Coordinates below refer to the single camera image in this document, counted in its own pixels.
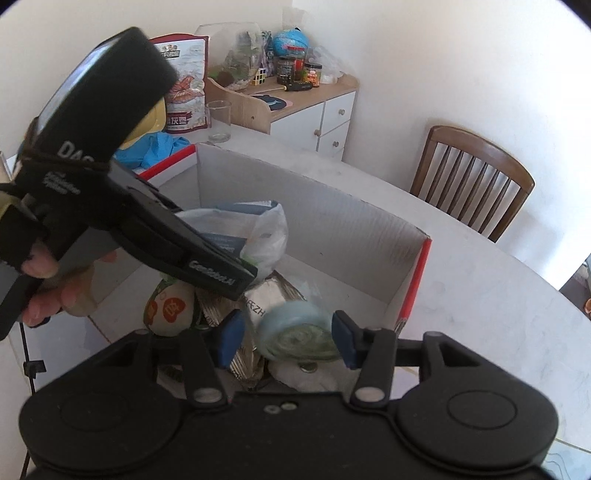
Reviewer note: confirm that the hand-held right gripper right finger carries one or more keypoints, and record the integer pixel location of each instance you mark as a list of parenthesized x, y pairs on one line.
[(347, 339)]

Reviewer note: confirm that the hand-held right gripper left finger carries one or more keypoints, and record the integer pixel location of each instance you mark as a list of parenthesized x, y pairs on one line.
[(228, 339)]

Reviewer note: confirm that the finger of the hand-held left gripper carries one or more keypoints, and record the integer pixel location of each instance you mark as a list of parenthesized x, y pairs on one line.
[(184, 233)]

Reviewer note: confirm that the white tooth plush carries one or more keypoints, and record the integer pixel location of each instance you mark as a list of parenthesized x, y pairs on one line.
[(318, 379)]

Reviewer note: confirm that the green tassel ornament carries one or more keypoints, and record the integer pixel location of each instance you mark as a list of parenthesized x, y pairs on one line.
[(295, 332)]

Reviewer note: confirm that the egg-shaped plush pendant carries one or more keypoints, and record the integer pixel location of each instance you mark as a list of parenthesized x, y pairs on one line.
[(166, 309)]

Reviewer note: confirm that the white plastic bag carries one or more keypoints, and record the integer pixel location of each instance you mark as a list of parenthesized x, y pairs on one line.
[(268, 230)]

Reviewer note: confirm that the red and white cardboard box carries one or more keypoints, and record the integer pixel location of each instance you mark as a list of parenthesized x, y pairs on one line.
[(323, 240)]

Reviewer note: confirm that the person's left hand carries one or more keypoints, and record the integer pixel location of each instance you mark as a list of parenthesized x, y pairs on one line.
[(41, 266)]

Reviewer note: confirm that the dark blue small box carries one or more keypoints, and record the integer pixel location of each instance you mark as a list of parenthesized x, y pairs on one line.
[(226, 242)]

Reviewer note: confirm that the yellow tissue box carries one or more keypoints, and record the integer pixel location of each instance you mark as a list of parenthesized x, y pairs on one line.
[(150, 120)]

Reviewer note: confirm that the blue cloth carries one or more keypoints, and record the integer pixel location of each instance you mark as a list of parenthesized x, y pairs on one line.
[(157, 147)]

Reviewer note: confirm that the red and white snack bag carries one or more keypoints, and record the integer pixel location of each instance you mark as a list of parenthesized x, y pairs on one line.
[(187, 92)]

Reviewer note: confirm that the clear drinking glass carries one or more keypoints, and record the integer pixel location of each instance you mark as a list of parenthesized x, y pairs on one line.
[(219, 124)]

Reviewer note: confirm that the glass fish bowl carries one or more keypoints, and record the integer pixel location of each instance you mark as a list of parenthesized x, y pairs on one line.
[(231, 50)]

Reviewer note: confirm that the colourful puzzle cube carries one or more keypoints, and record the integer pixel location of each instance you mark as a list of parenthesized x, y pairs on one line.
[(259, 76)]

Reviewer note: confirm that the blue whale-shaped pad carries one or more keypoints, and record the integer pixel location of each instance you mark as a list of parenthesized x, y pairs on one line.
[(272, 101)]

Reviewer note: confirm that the black hand tool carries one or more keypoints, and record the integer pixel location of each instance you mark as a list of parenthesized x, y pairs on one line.
[(295, 86)]

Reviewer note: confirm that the dark glass jar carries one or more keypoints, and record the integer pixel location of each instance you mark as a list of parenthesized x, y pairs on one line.
[(290, 69)]

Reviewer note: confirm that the white sideboard cabinet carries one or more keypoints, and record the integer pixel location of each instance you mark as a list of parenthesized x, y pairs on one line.
[(332, 115)]

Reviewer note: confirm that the blue globe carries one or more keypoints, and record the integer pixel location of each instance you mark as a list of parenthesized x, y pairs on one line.
[(290, 42)]

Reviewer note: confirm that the orange label jar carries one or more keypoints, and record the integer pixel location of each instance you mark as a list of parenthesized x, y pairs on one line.
[(313, 74)]

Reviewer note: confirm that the clear crumpled plastic bag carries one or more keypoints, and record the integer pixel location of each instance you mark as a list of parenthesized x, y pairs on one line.
[(328, 64)]

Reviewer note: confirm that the wooden slat-back chair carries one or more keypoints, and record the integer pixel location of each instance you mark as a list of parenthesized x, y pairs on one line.
[(475, 147)]

